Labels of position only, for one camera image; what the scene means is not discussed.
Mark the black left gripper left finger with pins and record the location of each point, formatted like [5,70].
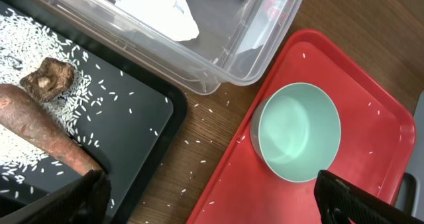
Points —
[82,201]

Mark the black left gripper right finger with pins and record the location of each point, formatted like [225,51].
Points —
[340,202]

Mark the green bowl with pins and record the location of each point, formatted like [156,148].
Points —
[296,132]

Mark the brown carrot piece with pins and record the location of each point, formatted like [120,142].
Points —
[22,115]

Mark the brown food chunk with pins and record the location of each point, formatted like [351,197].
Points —
[52,78]

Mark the white rice pile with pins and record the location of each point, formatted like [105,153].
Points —
[24,45]

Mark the black waste tray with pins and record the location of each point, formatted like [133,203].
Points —
[136,121]

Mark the clear plastic bin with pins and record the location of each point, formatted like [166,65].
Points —
[236,42]

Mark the crumpled white tissue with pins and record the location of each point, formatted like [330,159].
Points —
[172,18]

